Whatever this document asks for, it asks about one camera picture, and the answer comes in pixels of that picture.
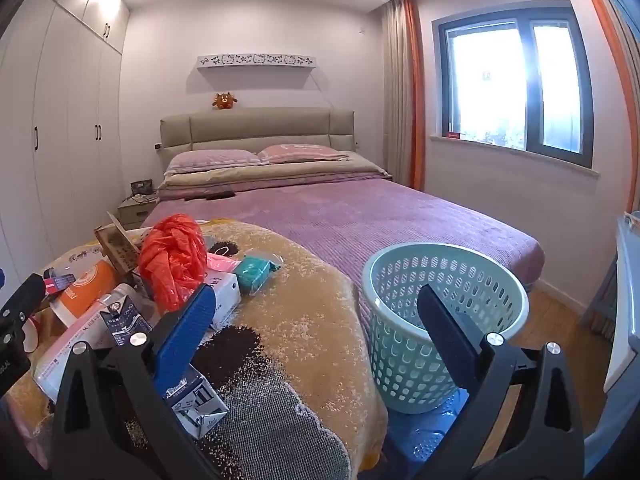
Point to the purple bedspread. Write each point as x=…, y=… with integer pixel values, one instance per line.
x=345, y=223

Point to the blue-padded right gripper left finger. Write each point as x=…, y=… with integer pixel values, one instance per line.
x=111, y=420

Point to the folded beige quilt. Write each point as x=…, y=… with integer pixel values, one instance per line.
x=251, y=178

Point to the right orange striped curtain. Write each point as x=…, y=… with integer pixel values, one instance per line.
x=623, y=46

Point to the red plastic bag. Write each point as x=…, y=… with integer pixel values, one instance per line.
x=173, y=261

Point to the blue plastic stool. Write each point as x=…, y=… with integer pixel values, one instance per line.
x=412, y=439

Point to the beige padded headboard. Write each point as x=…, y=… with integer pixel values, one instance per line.
x=255, y=128

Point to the beige orange curtain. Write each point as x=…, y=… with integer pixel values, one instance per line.
x=404, y=131

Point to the right pink pillow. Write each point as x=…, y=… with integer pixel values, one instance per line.
x=287, y=153

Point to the beige nightstand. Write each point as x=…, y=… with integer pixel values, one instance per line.
x=132, y=212

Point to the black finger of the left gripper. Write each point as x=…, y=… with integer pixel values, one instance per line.
x=14, y=362

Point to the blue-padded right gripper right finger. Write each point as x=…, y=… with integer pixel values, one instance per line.
x=544, y=439

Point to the teal tissue pack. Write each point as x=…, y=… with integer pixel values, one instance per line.
x=253, y=272

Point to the white wardrobe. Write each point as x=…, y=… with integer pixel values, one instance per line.
x=61, y=167

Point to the mint green plastic laundry basket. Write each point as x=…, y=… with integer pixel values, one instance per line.
x=406, y=367

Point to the brown cardboard box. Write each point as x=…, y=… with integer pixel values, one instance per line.
x=117, y=246

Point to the orange plush toy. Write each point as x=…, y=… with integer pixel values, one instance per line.
x=224, y=101

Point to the dark blue milk carton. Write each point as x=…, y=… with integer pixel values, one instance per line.
x=194, y=401

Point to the left pink pillow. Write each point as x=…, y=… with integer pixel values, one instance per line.
x=205, y=160

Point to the pink pillow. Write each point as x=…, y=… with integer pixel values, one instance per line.
x=205, y=160
x=287, y=153

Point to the orange white food pouch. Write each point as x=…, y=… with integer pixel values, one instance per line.
x=94, y=277

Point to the white wall shelf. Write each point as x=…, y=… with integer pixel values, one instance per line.
x=263, y=59

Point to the yellow brown plush blanket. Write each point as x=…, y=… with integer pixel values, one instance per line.
x=292, y=368

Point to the white desk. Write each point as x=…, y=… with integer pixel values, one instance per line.
x=621, y=385

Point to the dark framed window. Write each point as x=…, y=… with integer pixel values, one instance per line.
x=517, y=77

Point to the white cardboard box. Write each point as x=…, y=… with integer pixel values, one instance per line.
x=227, y=295

